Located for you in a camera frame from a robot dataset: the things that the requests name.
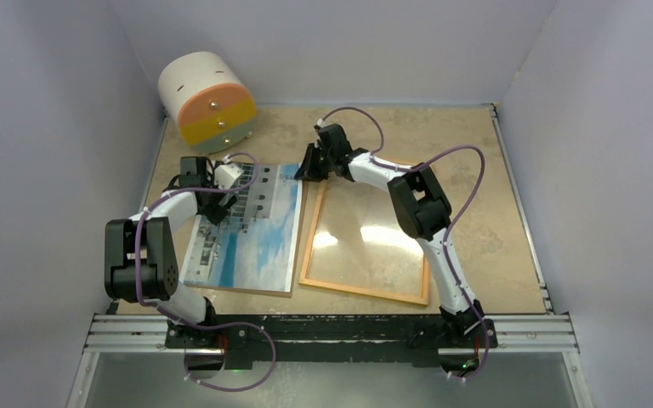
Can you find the white orange yellow drawer cabinet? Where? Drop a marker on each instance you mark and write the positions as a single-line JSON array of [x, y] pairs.
[[210, 107]]

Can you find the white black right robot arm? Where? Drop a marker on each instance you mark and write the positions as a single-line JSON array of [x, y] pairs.
[[421, 207]]

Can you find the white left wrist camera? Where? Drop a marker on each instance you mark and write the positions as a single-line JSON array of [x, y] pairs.
[[226, 176]]

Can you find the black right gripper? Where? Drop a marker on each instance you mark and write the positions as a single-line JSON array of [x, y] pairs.
[[308, 172]]

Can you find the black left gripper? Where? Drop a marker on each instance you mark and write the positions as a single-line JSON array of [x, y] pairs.
[[215, 212]]

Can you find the building and sky photo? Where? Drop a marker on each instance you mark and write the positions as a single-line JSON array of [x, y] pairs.
[[253, 249]]

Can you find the yellow wooden picture frame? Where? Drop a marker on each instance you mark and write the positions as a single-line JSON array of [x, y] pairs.
[[353, 245]]

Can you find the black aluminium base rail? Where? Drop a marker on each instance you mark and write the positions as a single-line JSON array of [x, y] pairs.
[[421, 340]]

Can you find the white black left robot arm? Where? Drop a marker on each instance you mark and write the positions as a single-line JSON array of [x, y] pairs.
[[141, 265]]

